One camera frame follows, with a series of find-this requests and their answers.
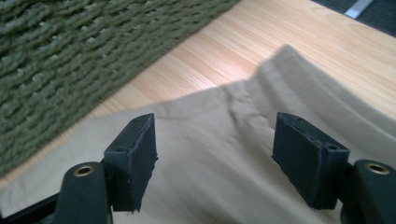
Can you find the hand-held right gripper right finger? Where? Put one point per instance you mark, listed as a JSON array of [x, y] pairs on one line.
[[311, 161]]

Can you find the green woven basket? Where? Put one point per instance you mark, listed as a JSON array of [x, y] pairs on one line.
[[77, 62]]

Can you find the white desk frame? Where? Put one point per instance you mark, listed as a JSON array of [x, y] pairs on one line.
[[358, 7]]

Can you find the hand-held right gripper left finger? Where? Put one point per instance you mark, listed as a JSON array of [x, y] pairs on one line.
[[132, 161]]

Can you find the beige pants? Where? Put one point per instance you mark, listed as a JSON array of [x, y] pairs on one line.
[[211, 149]]

